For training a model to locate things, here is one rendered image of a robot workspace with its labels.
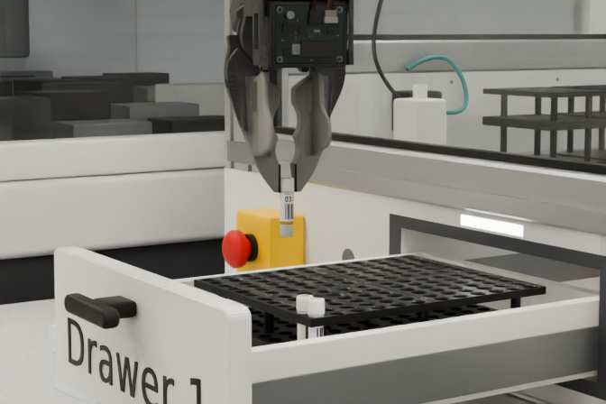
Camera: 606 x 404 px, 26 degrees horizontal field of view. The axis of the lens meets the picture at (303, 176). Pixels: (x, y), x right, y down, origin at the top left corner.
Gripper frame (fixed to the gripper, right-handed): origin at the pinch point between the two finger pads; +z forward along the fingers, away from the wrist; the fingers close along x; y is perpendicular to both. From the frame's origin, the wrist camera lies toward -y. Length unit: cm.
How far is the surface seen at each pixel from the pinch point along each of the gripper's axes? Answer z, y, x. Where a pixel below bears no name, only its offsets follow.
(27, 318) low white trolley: 23, -58, -18
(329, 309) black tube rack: 9.2, 8.1, 1.4
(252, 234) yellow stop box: 10.1, -34.0, 4.4
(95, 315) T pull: 8.4, 9.3, -15.7
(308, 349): 10.1, 15.9, -2.1
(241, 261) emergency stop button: 12.5, -32.0, 2.9
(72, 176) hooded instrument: 8, -79, -11
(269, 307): 9.3, 6.1, -2.6
